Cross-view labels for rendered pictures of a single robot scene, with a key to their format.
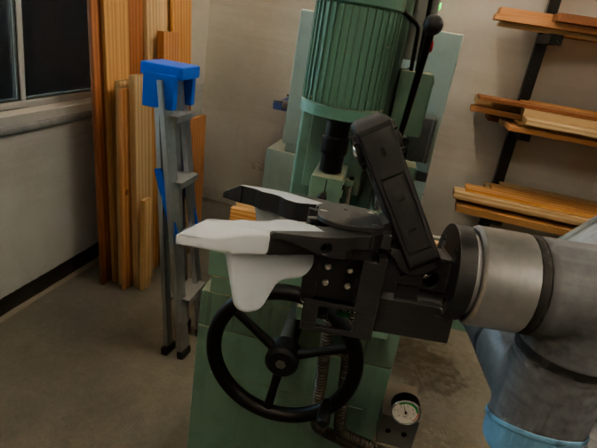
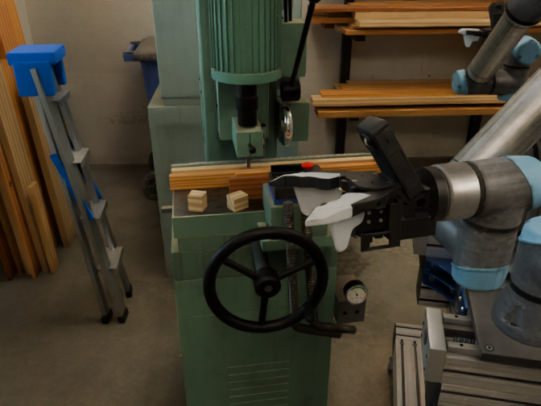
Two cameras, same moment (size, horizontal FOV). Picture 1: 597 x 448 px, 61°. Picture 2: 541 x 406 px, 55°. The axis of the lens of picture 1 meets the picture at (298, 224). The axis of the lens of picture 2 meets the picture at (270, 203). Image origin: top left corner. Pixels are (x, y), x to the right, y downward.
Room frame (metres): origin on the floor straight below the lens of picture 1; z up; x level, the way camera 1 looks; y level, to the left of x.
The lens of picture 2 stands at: (-0.18, 0.23, 1.51)
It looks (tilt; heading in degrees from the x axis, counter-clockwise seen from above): 27 degrees down; 345
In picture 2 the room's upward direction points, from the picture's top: straight up
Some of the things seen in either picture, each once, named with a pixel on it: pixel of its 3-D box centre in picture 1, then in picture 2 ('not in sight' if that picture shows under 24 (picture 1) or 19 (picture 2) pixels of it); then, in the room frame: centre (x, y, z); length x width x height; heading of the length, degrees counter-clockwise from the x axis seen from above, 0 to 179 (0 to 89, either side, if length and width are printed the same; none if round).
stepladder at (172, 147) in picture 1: (175, 215); (79, 193); (1.85, 0.49, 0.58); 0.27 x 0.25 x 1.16; 81
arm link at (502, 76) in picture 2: not in sight; (507, 82); (1.15, -0.88, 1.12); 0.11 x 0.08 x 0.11; 78
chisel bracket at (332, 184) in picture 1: (328, 187); (247, 138); (1.11, -0.05, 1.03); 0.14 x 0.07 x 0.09; 174
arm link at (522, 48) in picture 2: not in sight; (520, 49); (1.15, -0.90, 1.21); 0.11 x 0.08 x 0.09; 168
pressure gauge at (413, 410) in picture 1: (404, 410); (354, 293); (0.86, -0.28, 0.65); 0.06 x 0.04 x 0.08; 84
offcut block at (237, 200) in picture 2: not in sight; (237, 200); (0.97, 0.01, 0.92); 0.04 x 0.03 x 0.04; 114
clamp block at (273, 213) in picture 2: not in sight; (294, 209); (0.89, -0.12, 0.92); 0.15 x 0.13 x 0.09; 84
